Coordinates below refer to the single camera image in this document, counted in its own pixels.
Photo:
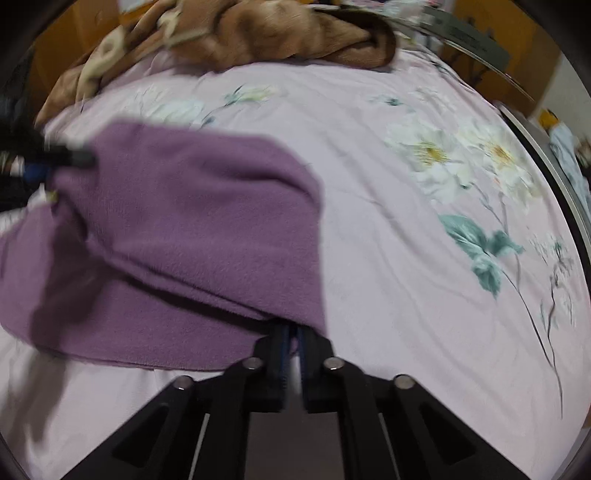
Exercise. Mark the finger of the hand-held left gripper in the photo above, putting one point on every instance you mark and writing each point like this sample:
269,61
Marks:
74,157

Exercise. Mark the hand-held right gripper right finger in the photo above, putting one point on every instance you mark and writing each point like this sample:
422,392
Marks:
307,364

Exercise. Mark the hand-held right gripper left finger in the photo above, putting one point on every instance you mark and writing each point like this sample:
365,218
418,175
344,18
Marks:
279,364

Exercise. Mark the purple pants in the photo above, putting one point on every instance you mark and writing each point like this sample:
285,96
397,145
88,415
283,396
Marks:
184,240

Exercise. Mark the wooden wardrobe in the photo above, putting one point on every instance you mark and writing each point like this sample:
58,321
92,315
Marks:
69,41

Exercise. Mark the pink floral bedsheet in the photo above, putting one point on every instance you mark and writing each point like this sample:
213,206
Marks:
415,277

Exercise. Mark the brown patterned blanket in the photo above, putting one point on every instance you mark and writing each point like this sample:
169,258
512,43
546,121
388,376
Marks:
258,32

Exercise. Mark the long grey cardboard box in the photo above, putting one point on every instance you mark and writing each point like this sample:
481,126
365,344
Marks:
466,37

